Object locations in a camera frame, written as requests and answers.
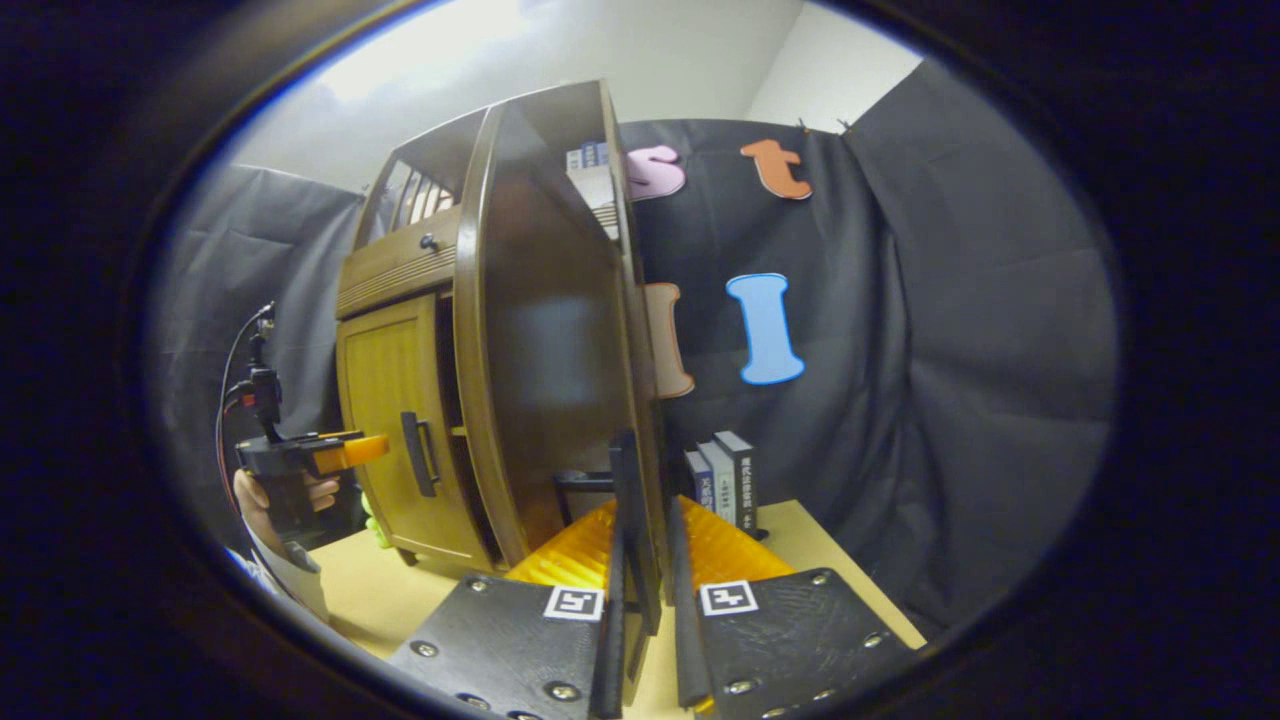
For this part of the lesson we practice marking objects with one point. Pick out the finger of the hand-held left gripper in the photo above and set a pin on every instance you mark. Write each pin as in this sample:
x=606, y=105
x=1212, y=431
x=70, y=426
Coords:
x=355, y=452

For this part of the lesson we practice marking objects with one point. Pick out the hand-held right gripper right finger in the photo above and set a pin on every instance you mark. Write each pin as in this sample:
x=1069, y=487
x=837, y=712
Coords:
x=685, y=640

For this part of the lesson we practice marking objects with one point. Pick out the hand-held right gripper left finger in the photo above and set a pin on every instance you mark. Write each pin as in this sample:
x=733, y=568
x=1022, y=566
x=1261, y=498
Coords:
x=610, y=650

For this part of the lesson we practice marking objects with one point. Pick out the wooden shoe cabinet door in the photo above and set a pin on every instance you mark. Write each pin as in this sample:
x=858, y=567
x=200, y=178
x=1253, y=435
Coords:
x=390, y=400
x=540, y=350

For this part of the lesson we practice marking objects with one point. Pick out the wooden double-door shoe cabinet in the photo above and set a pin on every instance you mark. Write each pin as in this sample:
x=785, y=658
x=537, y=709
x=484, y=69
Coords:
x=390, y=380

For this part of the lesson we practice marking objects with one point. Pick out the wooden cabinet drawer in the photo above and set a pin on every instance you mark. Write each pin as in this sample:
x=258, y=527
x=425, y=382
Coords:
x=400, y=265

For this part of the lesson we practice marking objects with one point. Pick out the green plastic toy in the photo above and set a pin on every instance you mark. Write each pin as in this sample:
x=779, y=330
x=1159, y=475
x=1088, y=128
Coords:
x=377, y=525

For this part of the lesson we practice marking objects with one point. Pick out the blue spine book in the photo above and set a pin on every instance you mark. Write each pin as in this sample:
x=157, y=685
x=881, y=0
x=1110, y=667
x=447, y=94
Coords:
x=697, y=480

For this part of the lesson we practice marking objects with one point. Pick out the black spine book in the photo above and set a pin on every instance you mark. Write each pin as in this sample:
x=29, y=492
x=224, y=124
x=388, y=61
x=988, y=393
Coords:
x=745, y=475

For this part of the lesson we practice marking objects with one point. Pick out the black backdrop cloth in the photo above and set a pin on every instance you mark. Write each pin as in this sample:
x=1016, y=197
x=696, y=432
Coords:
x=950, y=350

